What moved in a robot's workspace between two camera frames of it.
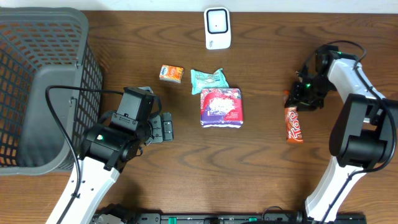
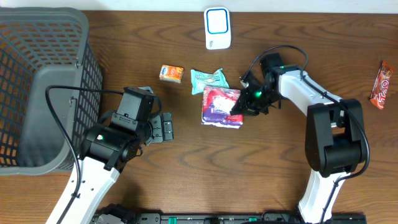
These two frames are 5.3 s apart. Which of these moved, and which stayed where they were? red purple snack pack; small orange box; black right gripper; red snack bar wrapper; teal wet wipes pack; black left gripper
Moved: black right gripper; red snack bar wrapper
Stayed: black left gripper; teal wet wipes pack; red purple snack pack; small orange box
